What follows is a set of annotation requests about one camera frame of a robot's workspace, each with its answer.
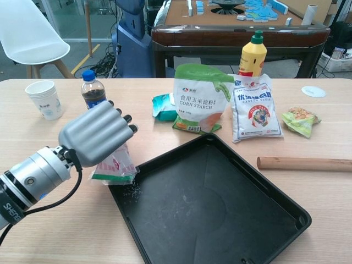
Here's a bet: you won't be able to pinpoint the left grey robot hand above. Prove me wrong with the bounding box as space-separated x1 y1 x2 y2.
58 100 139 168

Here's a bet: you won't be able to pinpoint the small white pink packet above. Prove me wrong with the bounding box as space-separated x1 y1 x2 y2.
89 142 140 186

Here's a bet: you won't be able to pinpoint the black square baking tray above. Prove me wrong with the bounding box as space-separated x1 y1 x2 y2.
107 133 313 264

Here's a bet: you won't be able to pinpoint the green snack packet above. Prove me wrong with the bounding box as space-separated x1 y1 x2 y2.
280 106 322 139

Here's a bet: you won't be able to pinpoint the cola bottle blue cap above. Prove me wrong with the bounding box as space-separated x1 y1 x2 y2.
81 70 107 111

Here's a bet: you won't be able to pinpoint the white paper cup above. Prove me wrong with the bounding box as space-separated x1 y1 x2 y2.
25 80 64 121

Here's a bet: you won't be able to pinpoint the teal wet wipes pack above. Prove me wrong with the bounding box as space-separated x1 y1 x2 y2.
152 92 178 122

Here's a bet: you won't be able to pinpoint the wooden pole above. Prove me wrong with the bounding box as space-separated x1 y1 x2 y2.
84 0 93 57

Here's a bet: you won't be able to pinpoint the green white corn starch bag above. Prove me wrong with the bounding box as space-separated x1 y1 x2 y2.
172 63 236 135

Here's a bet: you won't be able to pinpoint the white chair wooden legs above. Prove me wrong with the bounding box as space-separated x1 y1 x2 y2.
0 0 76 79

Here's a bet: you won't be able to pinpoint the brown mahjong table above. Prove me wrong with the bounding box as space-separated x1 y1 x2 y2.
151 0 331 79

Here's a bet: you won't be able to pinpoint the white sugar bag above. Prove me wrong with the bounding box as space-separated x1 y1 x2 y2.
232 73 284 144

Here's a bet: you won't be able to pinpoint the yellow bottle green cap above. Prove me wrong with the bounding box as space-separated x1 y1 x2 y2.
238 30 268 78

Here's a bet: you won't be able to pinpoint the black mahjong table dome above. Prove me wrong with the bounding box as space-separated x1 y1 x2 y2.
210 0 245 14

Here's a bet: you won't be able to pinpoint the wooden rolling pin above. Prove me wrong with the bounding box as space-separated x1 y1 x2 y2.
256 156 352 173

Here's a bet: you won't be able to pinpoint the white round table disc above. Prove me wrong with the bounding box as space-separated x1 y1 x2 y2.
301 85 327 98

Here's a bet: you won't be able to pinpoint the white paper roll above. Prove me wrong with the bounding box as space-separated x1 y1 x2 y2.
302 4 320 27

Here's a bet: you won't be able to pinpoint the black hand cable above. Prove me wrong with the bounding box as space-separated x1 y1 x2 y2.
0 150 83 248

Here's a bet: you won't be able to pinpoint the black cable bundle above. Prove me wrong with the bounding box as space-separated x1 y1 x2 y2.
89 43 122 79

